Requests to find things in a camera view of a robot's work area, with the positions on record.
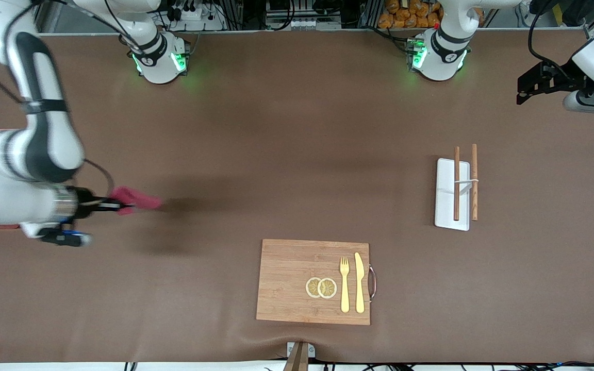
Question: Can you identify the pink fleece cloth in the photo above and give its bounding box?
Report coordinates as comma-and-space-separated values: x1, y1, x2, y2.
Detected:
109, 186, 164, 215

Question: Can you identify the wooden rod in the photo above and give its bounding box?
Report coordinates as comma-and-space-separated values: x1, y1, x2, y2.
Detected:
472, 144, 479, 222
454, 146, 460, 222

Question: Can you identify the white rectangular tray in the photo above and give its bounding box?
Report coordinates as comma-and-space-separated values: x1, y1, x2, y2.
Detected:
434, 158, 471, 231

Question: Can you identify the orange snack packages pile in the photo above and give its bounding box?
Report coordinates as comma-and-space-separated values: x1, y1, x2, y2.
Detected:
378, 0, 444, 29

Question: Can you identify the wooden cutting board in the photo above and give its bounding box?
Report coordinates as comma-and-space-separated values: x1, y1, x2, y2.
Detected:
256, 239, 371, 326

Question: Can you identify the white power strip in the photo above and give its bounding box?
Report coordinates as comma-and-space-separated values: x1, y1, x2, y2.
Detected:
166, 0, 225, 31

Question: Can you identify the brown wooden bar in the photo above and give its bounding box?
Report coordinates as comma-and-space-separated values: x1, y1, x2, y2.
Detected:
283, 344, 309, 371

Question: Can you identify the grey electronic equipment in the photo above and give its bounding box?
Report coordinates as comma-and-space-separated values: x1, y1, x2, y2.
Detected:
265, 0, 342, 30

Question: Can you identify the yellow plastic fork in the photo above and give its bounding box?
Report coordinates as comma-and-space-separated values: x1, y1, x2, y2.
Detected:
339, 256, 350, 313

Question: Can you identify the yellow plastic knife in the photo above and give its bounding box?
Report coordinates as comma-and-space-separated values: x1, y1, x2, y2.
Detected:
354, 252, 366, 314

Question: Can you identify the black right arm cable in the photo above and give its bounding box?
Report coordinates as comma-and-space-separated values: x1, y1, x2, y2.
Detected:
0, 0, 138, 200

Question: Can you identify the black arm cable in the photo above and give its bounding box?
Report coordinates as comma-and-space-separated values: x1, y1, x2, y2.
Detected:
528, 0, 586, 78
0, 0, 138, 200

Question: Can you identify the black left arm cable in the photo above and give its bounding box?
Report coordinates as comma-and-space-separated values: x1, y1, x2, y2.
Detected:
528, 0, 586, 78

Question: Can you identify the black base cable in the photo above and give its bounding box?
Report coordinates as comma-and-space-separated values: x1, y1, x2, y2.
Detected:
367, 25, 412, 52

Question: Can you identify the metal table bracket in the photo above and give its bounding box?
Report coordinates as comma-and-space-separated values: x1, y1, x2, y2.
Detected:
287, 342, 316, 359

